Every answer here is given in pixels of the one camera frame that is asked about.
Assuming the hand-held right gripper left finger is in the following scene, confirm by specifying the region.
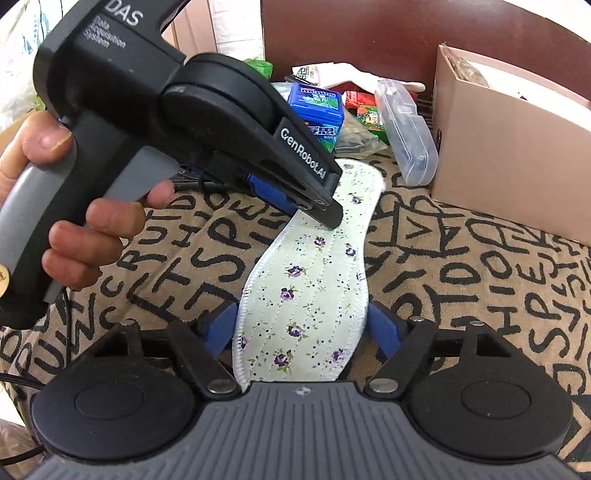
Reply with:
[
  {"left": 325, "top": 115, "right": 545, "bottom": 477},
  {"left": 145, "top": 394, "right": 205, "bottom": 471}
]
[{"left": 83, "top": 302, "right": 243, "bottom": 398}]

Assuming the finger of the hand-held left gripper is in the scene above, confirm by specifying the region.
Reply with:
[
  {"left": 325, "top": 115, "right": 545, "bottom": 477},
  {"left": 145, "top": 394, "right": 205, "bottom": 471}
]
[
  {"left": 257, "top": 120, "right": 345, "bottom": 230},
  {"left": 248, "top": 173, "right": 302, "bottom": 217}
]

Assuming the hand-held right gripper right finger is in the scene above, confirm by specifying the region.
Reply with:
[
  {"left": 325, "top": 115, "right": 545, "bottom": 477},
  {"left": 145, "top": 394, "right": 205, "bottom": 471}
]
[{"left": 365, "top": 302, "right": 513, "bottom": 400}]

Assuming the floral fabric insole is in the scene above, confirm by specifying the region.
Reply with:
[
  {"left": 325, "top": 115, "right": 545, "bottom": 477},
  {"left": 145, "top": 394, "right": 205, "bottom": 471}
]
[{"left": 232, "top": 158, "right": 386, "bottom": 383}]

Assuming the pinkish brown cardboard box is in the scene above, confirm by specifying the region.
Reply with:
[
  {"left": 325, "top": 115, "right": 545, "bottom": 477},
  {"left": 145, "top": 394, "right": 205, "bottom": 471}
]
[{"left": 429, "top": 42, "right": 591, "bottom": 245}]

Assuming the person's left hand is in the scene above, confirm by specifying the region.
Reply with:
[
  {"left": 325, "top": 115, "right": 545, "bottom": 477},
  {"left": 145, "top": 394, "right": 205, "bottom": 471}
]
[{"left": 0, "top": 113, "right": 177, "bottom": 289}]

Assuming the blue mint box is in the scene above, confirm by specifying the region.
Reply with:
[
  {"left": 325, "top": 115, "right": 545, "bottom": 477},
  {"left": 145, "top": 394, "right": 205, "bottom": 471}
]
[{"left": 287, "top": 83, "right": 346, "bottom": 131}]

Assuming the clear plastic wrapper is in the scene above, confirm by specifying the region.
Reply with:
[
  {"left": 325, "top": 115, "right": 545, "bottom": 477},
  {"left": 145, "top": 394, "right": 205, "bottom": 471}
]
[{"left": 335, "top": 115, "right": 389, "bottom": 158}]

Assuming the red green snack packet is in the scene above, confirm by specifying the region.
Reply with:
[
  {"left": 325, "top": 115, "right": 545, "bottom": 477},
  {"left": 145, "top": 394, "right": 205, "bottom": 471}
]
[{"left": 355, "top": 104, "right": 389, "bottom": 140}]

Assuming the white printed packet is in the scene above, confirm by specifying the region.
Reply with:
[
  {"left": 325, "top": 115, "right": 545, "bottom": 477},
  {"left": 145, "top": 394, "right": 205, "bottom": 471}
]
[{"left": 292, "top": 65, "right": 325, "bottom": 85}]

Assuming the tan letter printed blanket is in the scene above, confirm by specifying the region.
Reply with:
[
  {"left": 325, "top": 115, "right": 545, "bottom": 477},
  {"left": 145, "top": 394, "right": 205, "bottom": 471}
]
[{"left": 0, "top": 150, "right": 591, "bottom": 462}]

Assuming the floral plastic bag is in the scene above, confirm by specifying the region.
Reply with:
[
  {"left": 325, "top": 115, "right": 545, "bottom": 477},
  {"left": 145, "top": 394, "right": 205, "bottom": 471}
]
[{"left": 0, "top": 0, "right": 108, "bottom": 125}]

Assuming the green plastic bag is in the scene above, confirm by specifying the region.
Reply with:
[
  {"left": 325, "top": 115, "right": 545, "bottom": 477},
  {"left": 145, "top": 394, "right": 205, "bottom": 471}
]
[{"left": 242, "top": 58, "right": 274, "bottom": 82}]

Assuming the clear plastic case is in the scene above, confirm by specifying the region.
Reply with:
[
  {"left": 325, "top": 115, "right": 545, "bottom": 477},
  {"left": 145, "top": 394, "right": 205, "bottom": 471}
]
[{"left": 374, "top": 78, "right": 439, "bottom": 186}]

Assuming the brown wooden headboard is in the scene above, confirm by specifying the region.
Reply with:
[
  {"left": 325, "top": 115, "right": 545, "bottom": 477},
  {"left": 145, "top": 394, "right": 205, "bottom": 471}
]
[{"left": 261, "top": 0, "right": 591, "bottom": 114}]

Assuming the bagged brown pad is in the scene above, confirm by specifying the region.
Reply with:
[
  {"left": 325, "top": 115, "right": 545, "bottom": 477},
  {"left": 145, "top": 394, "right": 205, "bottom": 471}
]
[{"left": 451, "top": 50, "right": 497, "bottom": 89}]

